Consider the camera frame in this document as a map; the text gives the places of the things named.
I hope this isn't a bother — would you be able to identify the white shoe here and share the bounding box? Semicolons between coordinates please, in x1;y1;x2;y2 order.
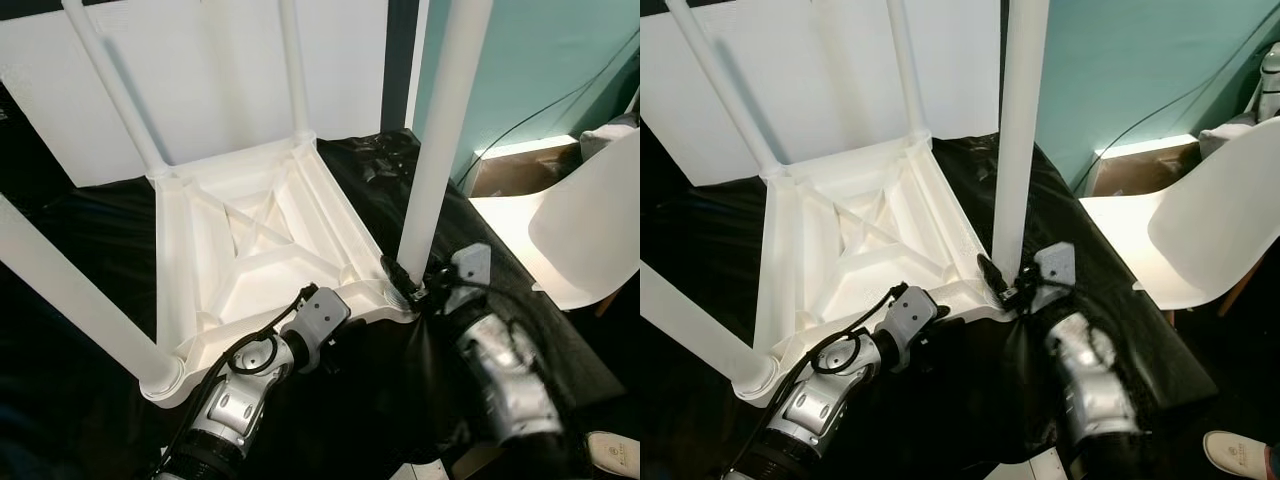
585;430;641;479
1203;430;1280;479

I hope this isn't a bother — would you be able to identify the white plastic table top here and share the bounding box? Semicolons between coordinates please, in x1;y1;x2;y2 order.
735;135;1016;406
140;135;421;409

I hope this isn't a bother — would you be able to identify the thin black wall cable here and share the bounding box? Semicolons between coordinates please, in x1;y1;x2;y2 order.
455;30;641;191
1068;10;1280;196

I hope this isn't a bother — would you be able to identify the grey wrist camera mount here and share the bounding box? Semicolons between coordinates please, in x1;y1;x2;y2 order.
448;243;493;291
885;287;941;366
295;287;351;371
1033;243;1076;291

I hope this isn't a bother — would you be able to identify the light grey cushion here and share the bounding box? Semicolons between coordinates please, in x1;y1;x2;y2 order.
1200;120;1261;156
580;115;641;161

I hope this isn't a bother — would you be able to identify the black plastic cover sheet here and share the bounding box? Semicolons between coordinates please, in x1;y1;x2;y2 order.
640;130;1216;480
0;130;621;480

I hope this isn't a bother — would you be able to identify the white plastic shell chair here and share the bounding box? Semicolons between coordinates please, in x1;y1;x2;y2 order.
1080;118;1280;311
468;130;641;311

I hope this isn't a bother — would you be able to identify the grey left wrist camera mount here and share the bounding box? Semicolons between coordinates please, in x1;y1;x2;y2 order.
885;287;941;366
295;287;351;371

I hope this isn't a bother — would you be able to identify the brown box with white rim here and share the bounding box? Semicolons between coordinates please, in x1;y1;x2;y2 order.
470;135;586;199

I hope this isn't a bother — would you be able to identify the large white board panel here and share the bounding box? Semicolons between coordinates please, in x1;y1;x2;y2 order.
0;0;389;189
640;0;1004;189

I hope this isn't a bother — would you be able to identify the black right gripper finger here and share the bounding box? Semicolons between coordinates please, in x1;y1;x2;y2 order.
975;253;1012;297
380;255;422;302

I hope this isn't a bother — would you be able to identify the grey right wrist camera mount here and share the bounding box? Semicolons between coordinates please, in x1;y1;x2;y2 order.
1033;243;1076;291
448;243;493;291

